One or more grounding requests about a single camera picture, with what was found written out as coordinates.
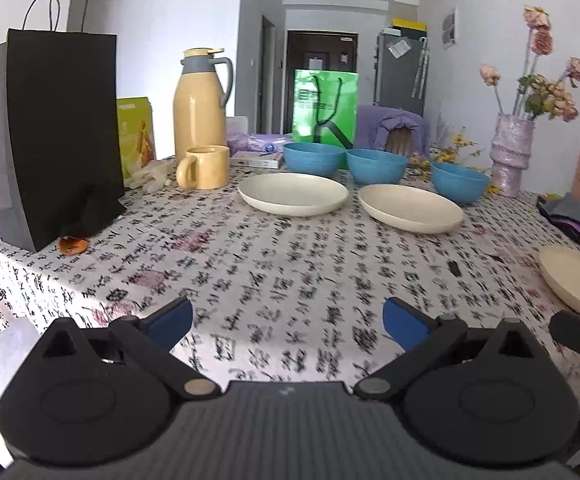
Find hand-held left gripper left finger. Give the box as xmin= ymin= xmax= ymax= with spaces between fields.
xmin=35 ymin=296 xmax=223 ymax=403

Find grey refrigerator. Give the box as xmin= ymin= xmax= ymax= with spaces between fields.
xmin=374 ymin=30 xmax=428 ymax=117

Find cream plate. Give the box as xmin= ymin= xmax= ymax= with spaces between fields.
xmin=538 ymin=245 xmax=580 ymax=325
xmin=237 ymin=172 xmax=350 ymax=218
xmin=359 ymin=183 xmax=465 ymax=235

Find calligraphy printed tablecloth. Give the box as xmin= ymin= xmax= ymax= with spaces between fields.
xmin=0 ymin=152 xmax=580 ymax=411

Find orange peel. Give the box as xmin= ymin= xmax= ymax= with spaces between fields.
xmin=58 ymin=235 xmax=90 ymax=255

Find yellow flower branches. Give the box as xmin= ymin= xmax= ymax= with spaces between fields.
xmin=407 ymin=130 xmax=501 ymax=196

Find black paper bag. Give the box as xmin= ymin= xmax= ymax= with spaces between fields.
xmin=0 ymin=0 xmax=128 ymax=253

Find white orange box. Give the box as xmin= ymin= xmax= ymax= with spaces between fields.
xmin=229 ymin=150 xmax=285 ymax=170

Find green paper bag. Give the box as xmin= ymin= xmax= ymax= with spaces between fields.
xmin=291 ymin=69 xmax=360 ymax=148

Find purple jacket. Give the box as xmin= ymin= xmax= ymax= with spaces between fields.
xmin=356 ymin=105 xmax=430 ymax=158

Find dark purple cloth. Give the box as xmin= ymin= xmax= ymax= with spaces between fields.
xmin=537 ymin=192 xmax=580 ymax=251

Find blue bowl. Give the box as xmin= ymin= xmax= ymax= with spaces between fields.
xmin=430 ymin=161 xmax=491 ymax=206
xmin=345 ymin=148 xmax=409 ymax=186
xmin=282 ymin=142 xmax=348 ymax=178

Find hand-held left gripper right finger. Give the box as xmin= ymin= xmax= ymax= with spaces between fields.
xmin=352 ymin=297 xmax=538 ymax=403

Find white plastic gloves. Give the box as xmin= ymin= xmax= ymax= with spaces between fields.
xmin=125 ymin=159 xmax=173 ymax=192

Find yellow thermos jug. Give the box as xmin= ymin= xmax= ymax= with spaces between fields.
xmin=172 ymin=47 xmax=235 ymax=161

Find purple tissue pack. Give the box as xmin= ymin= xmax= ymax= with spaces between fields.
xmin=226 ymin=132 xmax=293 ymax=153

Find wooden chair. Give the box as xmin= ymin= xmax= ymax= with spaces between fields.
xmin=386 ymin=127 xmax=413 ymax=156

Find yellow box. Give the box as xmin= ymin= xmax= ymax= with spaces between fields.
xmin=390 ymin=17 xmax=428 ymax=38

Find yellow mug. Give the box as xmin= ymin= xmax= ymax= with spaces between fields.
xmin=176 ymin=145 xmax=231 ymax=191

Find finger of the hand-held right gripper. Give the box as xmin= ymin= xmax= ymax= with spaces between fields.
xmin=549 ymin=310 xmax=580 ymax=386

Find yellow-green carton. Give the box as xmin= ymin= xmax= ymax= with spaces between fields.
xmin=116 ymin=97 xmax=157 ymax=178

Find dark wooden door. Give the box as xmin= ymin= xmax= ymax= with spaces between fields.
xmin=286 ymin=30 xmax=358 ymax=133

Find dried pink flowers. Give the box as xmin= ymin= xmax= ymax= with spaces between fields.
xmin=479 ymin=5 xmax=580 ymax=122

